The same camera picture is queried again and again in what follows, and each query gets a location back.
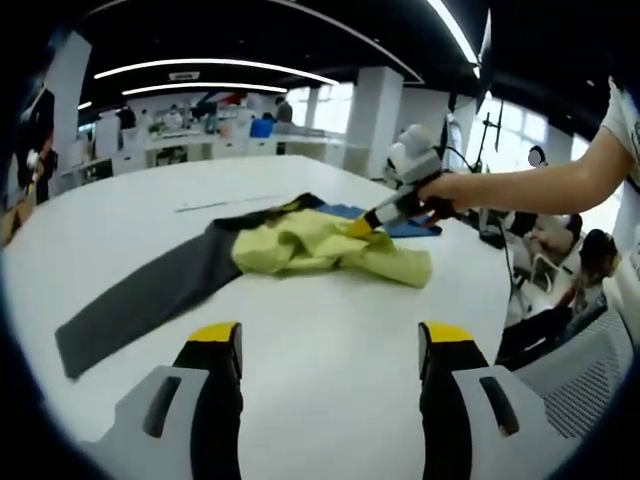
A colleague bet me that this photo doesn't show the short curved ceiling light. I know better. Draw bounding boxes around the short curved ceiling light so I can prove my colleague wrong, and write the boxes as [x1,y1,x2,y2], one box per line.
[121,82,289,97]

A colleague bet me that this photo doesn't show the thin white strip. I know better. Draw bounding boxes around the thin white strip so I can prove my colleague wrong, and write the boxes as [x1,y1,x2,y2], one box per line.
[174,193,286,214]

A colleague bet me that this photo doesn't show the person's white printed shirt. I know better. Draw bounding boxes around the person's white printed shirt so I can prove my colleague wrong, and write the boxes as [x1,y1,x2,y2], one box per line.
[598,74,640,189]

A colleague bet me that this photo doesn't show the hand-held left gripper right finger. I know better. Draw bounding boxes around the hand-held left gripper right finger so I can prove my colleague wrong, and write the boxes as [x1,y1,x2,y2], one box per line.
[417,320,566,480]

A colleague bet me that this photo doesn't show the straight ceiling light strip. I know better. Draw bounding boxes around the straight ceiling light strip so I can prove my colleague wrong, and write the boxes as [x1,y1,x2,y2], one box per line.
[427,0,484,66]

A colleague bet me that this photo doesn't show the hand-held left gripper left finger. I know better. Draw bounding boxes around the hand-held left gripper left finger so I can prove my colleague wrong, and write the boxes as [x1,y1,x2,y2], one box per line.
[94,321,245,480]

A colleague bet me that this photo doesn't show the yellow and grey garment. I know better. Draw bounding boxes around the yellow and grey garment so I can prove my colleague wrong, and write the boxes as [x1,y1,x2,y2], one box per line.
[53,192,434,381]

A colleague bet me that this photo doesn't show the brown cardboard box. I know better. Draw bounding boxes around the brown cardboard box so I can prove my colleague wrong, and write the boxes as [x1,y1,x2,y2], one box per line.
[2,199,34,246]

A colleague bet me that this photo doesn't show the blue folding template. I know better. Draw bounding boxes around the blue folding template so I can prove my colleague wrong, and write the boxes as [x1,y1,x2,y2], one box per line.
[319,202,444,239]

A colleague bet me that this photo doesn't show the person's right hand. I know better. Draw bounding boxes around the person's right hand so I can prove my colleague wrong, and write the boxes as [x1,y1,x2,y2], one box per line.
[417,172,474,219]

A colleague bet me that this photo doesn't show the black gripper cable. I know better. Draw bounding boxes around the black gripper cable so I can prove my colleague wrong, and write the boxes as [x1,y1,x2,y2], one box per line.
[444,144,517,321]

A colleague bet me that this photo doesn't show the long curved ceiling light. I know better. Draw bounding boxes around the long curved ceiling light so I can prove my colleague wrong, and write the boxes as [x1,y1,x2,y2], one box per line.
[93,58,341,86]

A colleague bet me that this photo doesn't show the white workbench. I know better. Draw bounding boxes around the white workbench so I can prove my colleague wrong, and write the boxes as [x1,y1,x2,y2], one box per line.
[144,129,351,167]

